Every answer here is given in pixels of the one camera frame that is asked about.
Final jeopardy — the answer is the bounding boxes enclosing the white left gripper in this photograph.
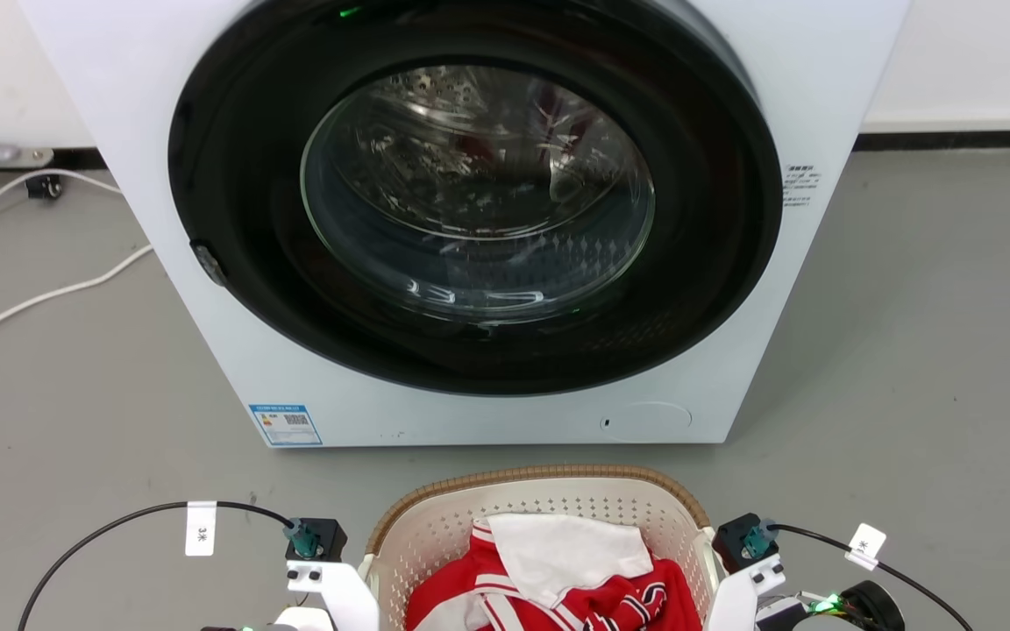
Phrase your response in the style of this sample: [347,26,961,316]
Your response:
[286,561,381,631]

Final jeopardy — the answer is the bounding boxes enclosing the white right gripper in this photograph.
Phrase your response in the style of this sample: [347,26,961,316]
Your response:
[707,554,786,631]

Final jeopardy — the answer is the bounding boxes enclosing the white plastic laundry basket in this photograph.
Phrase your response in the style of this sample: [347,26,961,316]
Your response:
[365,464,725,631]

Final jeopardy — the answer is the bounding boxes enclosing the red white striped garment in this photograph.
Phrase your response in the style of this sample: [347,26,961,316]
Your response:
[406,524,703,631]

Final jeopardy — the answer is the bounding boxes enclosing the blue energy label sticker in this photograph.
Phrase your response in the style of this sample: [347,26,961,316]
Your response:
[248,403,324,447]

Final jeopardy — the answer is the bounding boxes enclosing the white front-load washing machine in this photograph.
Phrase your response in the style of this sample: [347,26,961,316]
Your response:
[18,0,912,449]

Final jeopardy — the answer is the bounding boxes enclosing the black round washer door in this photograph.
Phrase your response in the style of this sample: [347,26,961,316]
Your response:
[167,0,784,397]

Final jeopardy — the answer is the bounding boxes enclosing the grey washer door latch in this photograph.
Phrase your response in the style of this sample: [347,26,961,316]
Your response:
[192,242,230,288]

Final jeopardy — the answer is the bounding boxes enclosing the white text sticker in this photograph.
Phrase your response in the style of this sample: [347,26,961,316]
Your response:
[781,163,822,209]

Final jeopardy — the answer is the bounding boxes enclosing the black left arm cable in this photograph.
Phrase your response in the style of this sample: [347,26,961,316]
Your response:
[17,500,297,631]

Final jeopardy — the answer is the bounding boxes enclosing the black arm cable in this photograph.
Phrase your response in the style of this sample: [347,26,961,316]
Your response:
[772,523,976,631]
[17,500,297,631]

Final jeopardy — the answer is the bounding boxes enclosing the white right cable tag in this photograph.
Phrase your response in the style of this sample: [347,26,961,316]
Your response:
[845,522,887,571]

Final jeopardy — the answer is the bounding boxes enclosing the white cable tag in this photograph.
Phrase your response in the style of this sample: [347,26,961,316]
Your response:
[185,500,217,557]
[845,522,887,571]

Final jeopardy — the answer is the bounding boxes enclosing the white left cable tag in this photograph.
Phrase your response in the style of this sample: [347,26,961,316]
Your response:
[185,500,217,557]

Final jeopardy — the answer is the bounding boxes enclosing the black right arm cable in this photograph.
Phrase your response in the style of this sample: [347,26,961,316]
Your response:
[772,523,976,631]

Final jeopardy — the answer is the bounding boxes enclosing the black wall baseboard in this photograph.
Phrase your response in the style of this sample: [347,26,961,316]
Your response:
[853,130,1010,152]

